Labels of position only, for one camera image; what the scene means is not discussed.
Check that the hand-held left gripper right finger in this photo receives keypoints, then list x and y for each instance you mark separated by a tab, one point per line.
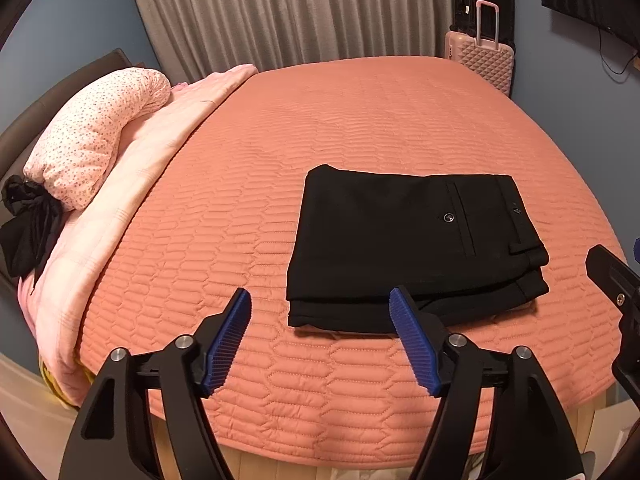
412	342

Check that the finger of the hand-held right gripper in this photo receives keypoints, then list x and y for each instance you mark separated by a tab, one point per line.
607	275

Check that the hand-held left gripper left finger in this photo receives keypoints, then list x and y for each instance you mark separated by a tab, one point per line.
227	342

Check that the black pants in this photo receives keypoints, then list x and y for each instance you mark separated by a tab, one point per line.
380	230

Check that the orange quilted bedspread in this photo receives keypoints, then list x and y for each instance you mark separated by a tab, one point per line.
240	185

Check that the yellow cloth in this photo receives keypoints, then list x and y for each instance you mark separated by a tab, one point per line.
60	382

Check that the pale pink blanket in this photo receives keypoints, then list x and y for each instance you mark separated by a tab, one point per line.
135	170

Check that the black crumpled garment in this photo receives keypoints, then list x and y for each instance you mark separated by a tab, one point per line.
27	230

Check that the pink suitcase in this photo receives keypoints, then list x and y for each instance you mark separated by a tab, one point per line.
480	62

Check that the pink floral pillow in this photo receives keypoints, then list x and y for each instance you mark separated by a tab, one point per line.
95	130

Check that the grey curtain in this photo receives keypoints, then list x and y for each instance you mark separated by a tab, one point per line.
290	10

